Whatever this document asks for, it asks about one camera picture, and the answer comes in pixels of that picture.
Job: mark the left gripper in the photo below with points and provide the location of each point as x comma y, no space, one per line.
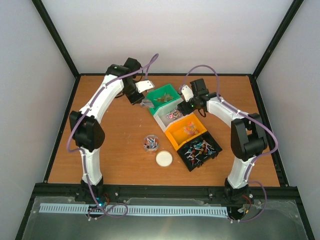
138,99

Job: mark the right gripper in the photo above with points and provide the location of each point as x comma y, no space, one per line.
184,109

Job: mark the silver metal scoop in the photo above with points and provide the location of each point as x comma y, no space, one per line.
146,103

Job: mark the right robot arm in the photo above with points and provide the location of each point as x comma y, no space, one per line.
247,138

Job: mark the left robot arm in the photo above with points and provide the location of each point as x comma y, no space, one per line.
85,124

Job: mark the green plastic bin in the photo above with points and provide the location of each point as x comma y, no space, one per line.
161,97

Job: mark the yellow plastic bin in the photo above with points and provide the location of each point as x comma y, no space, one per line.
184,130

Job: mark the white plastic bin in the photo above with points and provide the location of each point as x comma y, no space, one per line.
167,114

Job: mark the black plastic bin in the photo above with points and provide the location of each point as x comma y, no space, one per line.
196,152

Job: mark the clear glass jar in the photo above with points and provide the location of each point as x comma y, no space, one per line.
151,143

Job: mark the white jar lid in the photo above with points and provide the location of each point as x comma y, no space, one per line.
164,158

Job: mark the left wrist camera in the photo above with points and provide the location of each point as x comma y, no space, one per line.
144,85

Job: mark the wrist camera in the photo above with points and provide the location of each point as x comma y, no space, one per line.
186,92
144,85

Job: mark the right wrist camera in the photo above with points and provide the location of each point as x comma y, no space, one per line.
186,92

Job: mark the light blue cable duct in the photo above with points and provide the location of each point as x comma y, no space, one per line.
136,210

